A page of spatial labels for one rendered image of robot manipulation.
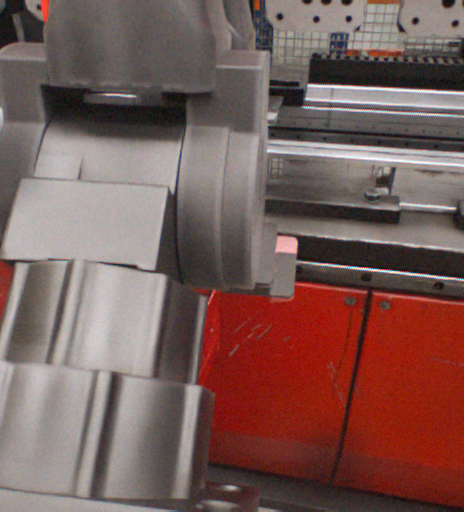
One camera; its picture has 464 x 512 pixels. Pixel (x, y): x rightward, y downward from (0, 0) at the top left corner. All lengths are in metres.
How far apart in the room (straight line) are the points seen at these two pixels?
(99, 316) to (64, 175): 0.06
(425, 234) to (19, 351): 0.83
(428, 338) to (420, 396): 0.16
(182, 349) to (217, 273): 0.04
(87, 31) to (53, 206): 0.06
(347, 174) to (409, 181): 0.11
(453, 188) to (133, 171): 0.85
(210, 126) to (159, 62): 0.03
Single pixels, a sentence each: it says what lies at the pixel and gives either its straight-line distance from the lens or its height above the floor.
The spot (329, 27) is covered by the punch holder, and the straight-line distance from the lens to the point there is 0.88.
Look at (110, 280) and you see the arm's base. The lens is 0.17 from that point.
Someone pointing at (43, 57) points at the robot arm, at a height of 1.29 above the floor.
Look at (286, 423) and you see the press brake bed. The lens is 1.24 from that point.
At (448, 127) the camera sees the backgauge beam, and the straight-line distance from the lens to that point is 1.24.
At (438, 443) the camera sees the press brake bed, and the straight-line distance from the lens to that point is 1.26.
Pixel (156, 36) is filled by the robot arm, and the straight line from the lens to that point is 0.19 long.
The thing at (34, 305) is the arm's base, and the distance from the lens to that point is 0.17.
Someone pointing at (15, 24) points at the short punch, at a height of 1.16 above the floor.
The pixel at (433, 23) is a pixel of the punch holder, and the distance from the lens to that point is 0.89.
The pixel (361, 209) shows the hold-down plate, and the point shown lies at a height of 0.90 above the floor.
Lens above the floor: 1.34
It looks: 35 degrees down
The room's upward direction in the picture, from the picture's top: straight up
